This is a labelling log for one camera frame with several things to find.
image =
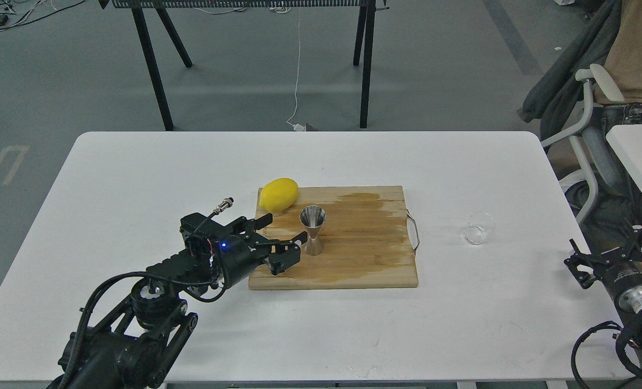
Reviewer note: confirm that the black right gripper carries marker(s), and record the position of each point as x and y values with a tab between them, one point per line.
623	281

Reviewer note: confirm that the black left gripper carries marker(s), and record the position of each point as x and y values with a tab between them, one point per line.
241	249

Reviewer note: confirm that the steel double jigger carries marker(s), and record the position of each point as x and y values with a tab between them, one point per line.
313	218

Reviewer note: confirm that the small clear glass cup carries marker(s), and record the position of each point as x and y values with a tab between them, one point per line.
479	227

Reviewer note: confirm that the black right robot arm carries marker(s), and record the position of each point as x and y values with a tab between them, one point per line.
627	334

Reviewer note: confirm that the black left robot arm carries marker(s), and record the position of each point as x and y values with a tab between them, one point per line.
134	326

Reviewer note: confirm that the yellow lemon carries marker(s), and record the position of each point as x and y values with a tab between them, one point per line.
278	195

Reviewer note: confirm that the wooden cutting board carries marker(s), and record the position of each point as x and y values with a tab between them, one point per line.
365	239

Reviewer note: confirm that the dark grey jacket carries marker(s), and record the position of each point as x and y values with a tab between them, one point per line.
552	99

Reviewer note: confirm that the white office chair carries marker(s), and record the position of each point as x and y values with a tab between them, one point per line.
588	139

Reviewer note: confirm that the person in brown shirt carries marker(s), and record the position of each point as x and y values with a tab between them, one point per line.
624	65

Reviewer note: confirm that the black metal frame table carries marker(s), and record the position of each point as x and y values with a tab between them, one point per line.
249	48

